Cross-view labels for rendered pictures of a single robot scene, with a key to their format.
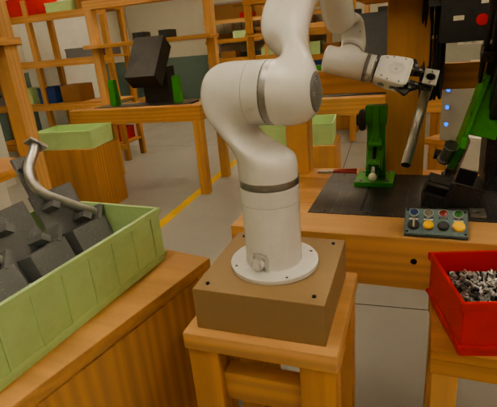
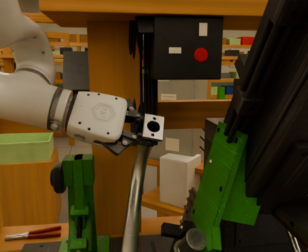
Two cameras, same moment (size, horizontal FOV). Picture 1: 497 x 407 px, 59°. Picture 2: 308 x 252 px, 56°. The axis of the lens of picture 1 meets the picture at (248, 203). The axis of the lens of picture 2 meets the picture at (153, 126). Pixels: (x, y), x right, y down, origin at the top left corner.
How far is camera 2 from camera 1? 0.87 m
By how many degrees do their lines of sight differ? 30
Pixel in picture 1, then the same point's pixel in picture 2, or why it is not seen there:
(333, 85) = not seen: hidden behind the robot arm
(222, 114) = not seen: outside the picture
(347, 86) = not seen: hidden behind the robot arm
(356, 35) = (38, 57)
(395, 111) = (104, 157)
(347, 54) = (20, 87)
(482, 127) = (237, 208)
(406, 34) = (112, 65)
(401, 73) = (110, 120)
